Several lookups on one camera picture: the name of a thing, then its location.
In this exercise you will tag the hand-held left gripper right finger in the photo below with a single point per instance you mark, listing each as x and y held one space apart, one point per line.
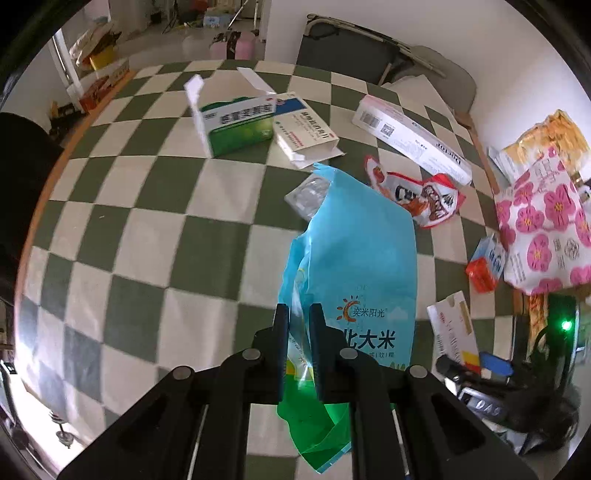
316 344

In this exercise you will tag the pink flower paper bag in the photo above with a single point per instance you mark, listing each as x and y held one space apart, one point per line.
542 226

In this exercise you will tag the white blue medicine box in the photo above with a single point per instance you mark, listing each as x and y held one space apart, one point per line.
300 127

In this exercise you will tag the green white checkered tablecloth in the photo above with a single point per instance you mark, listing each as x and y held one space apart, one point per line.
161 240

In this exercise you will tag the yellow snack bag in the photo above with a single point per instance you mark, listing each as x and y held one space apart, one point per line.
545 138

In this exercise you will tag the long white box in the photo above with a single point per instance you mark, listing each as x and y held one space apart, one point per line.
406 131

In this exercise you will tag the white paper box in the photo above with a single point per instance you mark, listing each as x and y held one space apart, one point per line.
455 327

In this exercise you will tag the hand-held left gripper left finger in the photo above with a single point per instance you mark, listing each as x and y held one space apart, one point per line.
282 344

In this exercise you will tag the small orange blue box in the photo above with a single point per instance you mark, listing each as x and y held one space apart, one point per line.
485 267

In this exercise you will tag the blue rice bag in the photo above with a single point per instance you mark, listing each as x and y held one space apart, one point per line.
360 258

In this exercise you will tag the black jacket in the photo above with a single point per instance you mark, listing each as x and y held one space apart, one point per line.
25 194

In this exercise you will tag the green medicine box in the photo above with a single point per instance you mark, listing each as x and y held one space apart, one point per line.
235 129

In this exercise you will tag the grey folding chair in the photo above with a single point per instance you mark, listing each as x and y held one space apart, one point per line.
351 50

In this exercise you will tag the clear blister pack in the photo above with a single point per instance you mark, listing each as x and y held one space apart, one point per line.
307 194

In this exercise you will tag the yellow box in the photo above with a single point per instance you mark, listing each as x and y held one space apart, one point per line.
99 53

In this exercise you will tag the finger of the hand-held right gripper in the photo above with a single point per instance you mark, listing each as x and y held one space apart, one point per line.
496 364
450 367

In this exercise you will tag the red snack wrapper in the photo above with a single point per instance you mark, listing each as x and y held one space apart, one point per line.
425 196

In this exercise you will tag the orange snack packet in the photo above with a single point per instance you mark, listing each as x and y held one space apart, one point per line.
536 323

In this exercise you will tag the pink stool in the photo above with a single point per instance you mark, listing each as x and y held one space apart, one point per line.
247 46
219 48

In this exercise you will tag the light blue box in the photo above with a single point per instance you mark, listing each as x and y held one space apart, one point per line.
217 21

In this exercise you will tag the printed cardboard box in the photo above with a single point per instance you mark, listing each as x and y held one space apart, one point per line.
99 87

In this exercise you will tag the metal dumbbell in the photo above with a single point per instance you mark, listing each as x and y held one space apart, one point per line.
62 427

